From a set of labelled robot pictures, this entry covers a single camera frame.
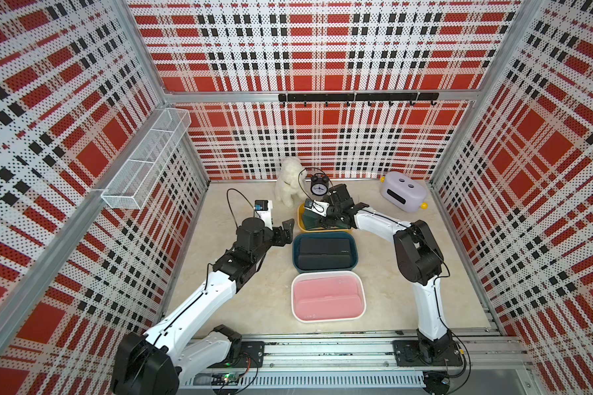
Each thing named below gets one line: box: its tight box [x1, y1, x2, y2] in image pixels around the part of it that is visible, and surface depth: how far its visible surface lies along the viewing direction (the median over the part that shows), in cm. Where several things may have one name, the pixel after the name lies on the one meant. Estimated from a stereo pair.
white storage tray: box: [290, 270, 367, 323], surface depth 83 cm
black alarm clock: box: [310, 172, 330, 196], surface depth 113 cm
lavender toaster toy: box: [379, 171, 430, 214], surface depth 108 cm
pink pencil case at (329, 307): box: [296, 295, 363, 320], surface depth 81 cm
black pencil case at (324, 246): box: [298, 237, 351, 256], surface depth 95 cm
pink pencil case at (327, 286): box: [294, 275, 361, 303], surface depth 86 cm
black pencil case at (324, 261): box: [297, 254, 352, 270], surface depth 91 cm
